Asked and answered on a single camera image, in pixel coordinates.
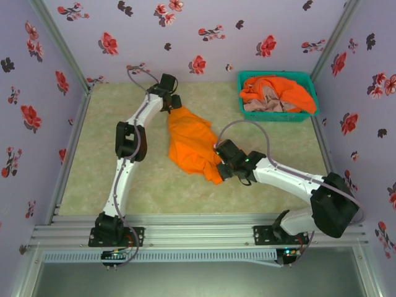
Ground light orange shorts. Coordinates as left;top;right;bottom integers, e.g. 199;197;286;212
166;105;225;186

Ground dusty pink shorts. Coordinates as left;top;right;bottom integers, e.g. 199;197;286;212
243;85;303;114

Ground red-orange shorts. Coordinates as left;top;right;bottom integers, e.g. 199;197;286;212
239;75;317;116

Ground teal plastic basket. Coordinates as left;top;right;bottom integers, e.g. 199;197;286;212
236;71;319;123

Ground controller circuit board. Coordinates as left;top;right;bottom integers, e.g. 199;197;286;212
276;247;303;269
101;249;132;270

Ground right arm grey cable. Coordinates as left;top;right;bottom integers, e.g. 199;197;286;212
215;119;368;269

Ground wide slotted aluminium rail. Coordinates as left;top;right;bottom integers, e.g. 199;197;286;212
29;213;371;248

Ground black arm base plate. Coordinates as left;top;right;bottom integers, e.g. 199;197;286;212
88;226;145;248
252;225;310;247

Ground aluminium side rail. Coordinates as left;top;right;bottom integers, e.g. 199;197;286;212
311;116;352;222
46;88;93;225

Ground white slotted cable duct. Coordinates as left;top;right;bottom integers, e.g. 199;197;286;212
41;249;278;267

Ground aluminium corner post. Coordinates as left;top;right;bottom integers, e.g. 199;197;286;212
28;0;94;93
309;0;363;82

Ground aluminium lower frame bar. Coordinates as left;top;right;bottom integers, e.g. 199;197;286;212
352;244;387;297
9;244;47;297

